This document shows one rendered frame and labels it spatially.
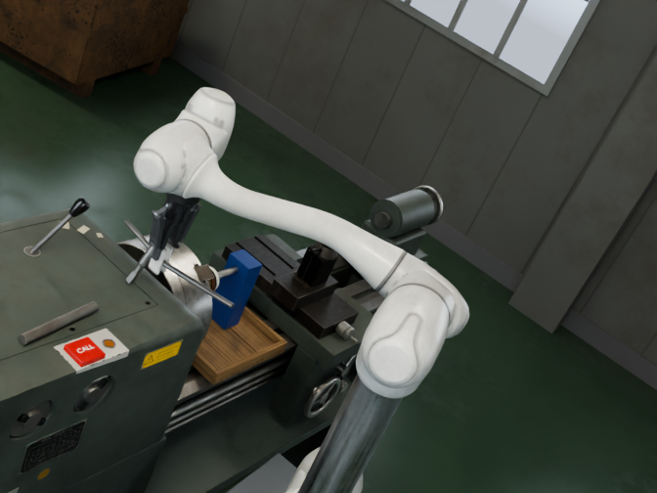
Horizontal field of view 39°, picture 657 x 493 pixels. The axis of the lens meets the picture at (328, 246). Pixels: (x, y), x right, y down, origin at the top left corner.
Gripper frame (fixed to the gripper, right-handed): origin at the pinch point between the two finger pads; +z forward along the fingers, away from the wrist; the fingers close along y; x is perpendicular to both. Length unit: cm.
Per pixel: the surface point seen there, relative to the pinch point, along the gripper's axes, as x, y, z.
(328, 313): -6, 77, 38
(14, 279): 14.4, -25.9, 9.2
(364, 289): 4, 116, 48
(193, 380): -2, 28, 48
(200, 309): -2.1, 19.0, 19.9
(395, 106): 136, 340, 78
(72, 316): -2.1, -23.6, 7.2
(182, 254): 9.2, 19.5, 11.3
